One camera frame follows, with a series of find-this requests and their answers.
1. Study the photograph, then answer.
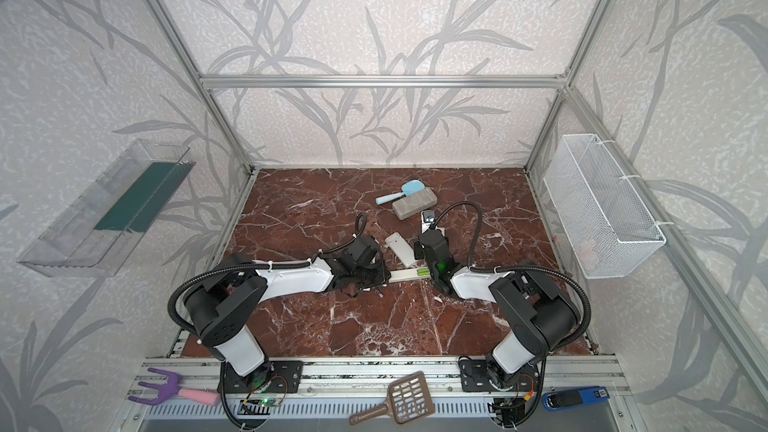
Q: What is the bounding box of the slim white remote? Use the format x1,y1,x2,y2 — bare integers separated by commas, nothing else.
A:
389,268,430,283

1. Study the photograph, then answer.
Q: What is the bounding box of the white remote control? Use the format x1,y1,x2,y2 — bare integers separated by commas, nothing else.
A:
385,232,418,268

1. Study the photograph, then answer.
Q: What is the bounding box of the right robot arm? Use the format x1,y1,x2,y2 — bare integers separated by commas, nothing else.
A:
418,201,592,389

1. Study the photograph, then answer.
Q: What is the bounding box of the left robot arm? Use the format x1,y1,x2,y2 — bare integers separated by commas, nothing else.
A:
167,235,391,377

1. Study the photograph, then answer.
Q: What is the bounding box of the grey stone block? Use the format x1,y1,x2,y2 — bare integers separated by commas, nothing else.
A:
392,188,437,220

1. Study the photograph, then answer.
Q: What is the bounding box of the brown slotted scoop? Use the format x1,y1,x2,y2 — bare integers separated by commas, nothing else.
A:
349,371,436,426

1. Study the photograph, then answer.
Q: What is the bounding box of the blue black device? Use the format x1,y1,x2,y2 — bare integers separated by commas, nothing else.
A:
541,386,610,412

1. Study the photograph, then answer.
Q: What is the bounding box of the purple pink garden fork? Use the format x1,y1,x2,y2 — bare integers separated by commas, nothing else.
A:
127,367,221,407

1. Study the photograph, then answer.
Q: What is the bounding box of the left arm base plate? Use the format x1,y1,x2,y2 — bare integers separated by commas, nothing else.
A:
217,360,304,394

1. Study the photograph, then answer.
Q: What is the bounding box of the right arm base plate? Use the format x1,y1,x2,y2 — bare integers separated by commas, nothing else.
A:
457,356,540,394

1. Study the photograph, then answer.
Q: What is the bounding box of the white wire basket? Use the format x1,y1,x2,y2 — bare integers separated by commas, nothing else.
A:
544,134,666,279

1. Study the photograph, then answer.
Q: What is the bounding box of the clear plastic wall shelf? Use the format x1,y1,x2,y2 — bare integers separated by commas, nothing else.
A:
18,139,196,278

